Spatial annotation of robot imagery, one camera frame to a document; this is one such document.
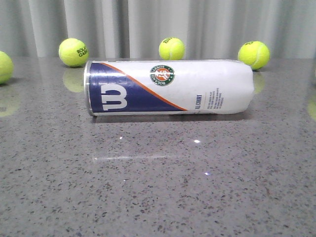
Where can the white blue tennis ball can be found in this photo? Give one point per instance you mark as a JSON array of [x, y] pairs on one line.
[[117, 88]]

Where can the yellow centre tennis ball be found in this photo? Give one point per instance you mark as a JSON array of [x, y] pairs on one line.
[[171, 49]]

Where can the yellow Roland Garros tennis ball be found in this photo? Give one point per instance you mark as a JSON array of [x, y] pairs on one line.
[[73, 52]]

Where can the yellow right tennis ball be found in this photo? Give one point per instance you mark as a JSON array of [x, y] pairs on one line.
[[255, 54]]

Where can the yellow Wilson 3 tennis ball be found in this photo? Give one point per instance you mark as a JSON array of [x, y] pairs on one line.
[[6, 67]]

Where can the white pleated curtain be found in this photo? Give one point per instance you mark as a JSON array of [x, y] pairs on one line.
[[135, 28]]

